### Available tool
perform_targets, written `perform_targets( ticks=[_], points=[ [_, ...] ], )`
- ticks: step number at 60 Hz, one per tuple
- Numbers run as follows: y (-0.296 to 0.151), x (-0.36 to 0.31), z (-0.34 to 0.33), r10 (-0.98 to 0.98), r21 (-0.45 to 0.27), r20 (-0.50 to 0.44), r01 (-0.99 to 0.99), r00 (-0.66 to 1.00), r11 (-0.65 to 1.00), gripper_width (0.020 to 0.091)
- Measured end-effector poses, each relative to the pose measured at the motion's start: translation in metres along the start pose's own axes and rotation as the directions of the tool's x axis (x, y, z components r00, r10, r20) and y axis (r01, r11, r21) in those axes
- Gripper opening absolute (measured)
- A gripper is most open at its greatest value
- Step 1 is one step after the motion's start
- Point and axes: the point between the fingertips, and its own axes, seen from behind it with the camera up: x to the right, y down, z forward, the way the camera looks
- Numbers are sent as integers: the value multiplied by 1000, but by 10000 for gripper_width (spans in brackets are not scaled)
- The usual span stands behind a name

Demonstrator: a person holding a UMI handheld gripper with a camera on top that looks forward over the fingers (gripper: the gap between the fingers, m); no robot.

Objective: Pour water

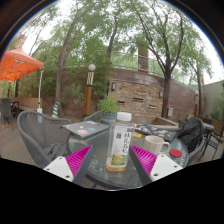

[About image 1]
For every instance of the clear bottle with white cap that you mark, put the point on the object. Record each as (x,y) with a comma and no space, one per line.
(119,146)

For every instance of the wall lantern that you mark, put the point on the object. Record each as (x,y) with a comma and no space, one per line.
(113,86)
(161,94)

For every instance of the black metal chair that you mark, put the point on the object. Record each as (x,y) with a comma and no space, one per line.
(215,141)

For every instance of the white ribbed mug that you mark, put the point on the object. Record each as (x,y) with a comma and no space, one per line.
(153,145)

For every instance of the green plant in blue pot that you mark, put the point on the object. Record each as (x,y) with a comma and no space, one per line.
(108,106)

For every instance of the flat round red coaster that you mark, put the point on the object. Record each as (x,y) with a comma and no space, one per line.
(176,153)

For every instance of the yellow card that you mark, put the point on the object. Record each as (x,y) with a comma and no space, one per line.
(137,135)

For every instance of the lamp post with round globe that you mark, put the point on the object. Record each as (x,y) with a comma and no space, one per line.
(88,93)

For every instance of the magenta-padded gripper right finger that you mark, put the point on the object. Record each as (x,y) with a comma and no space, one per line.
(165,165)

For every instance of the orange canopy tent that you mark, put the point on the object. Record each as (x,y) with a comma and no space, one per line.
(16,65)

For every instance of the dark laptop with stickers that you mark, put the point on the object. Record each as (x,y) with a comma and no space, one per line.
(156,131)

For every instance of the grey laptop with stickers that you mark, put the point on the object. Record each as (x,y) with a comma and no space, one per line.
(85,129)

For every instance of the blue and yellow striped cone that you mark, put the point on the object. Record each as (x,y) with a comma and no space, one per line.
(55,110)

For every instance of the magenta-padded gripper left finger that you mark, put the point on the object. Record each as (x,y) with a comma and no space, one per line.
(56,166)

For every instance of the group of dark patio chairs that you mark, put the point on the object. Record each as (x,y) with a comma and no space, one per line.
(6,111)

